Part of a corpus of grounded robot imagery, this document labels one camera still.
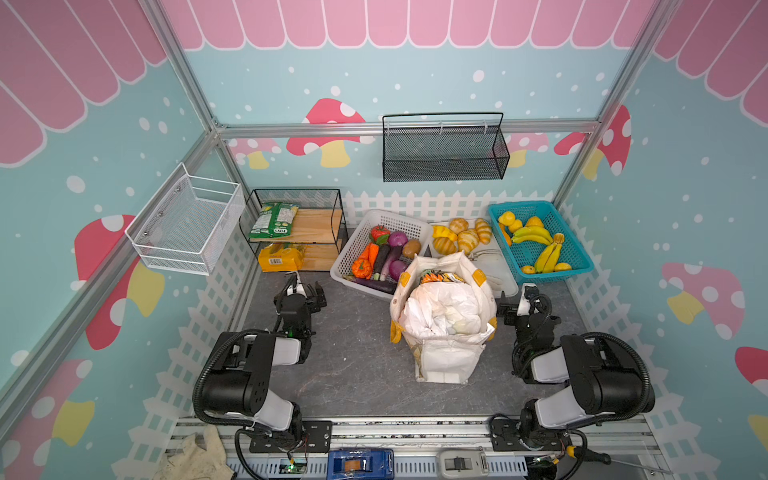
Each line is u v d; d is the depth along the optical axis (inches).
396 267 39.5
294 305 29.0
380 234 42.9
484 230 45.7
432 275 32.7
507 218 44.4
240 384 17.6
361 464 26.3
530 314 30.2
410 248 41.8
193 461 27.9
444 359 28.5
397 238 42.9
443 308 31.5
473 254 42.4
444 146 36.2
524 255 44.2
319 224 40.5
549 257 42.5
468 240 44.2
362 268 39.2
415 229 43.2
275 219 38.2
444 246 42.9
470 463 26.9
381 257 41.8
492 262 42.9
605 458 27.5
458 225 45.7
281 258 40.0
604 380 18.0
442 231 45.6
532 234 43.8
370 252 42.6
